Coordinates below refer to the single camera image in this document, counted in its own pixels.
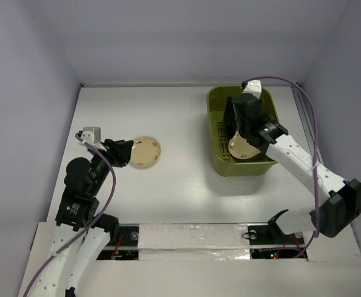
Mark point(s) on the cream floral plate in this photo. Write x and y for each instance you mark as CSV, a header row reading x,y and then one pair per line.
x,y
239,148

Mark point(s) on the green dish rack tub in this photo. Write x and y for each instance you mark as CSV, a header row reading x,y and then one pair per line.
x,y
223,162

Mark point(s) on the aluminium side rail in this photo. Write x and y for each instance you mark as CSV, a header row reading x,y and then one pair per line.
x,y
310,130

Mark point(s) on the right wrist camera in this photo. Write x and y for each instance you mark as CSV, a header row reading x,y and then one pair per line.
x,y
253,87

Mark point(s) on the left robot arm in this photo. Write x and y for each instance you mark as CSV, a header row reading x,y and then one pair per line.
x,y
81,231

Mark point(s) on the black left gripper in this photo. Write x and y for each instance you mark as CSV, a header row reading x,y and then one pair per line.
x,y
119,150

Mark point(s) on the beige plate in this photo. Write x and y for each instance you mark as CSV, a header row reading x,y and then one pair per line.
x,y
145,152

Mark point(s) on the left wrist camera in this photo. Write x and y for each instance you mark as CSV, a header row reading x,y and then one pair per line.
x,y
90,135

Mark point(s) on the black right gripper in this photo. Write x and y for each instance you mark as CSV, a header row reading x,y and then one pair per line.
x,y
231,116

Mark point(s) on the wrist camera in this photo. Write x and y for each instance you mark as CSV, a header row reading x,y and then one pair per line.
x,y
253,87
90,135

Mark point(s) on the silver taped base panel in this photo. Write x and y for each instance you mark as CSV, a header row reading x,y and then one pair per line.
x,y
195,242

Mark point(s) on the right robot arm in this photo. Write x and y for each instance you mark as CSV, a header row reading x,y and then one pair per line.
x,y
337,201

